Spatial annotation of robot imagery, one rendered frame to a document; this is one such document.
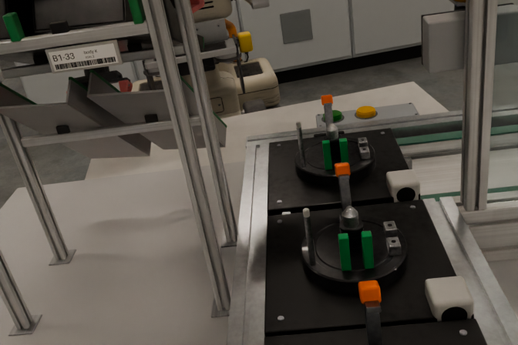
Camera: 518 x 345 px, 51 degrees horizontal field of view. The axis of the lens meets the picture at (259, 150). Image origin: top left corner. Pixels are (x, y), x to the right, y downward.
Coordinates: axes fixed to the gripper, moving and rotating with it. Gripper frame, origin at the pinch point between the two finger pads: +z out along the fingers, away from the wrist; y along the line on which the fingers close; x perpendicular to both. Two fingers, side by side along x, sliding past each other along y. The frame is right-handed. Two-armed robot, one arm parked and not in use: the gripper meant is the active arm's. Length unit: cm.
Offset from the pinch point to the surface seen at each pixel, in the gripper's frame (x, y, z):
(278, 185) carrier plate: 21.2, 16.5, 20.8
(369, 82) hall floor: 235, 36, -200
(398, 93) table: 58, 41, -31
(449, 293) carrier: 7, 40, 45
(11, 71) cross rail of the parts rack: -3.5, -22.1, 13.8
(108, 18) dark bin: -15.7, 0.9, 19.2
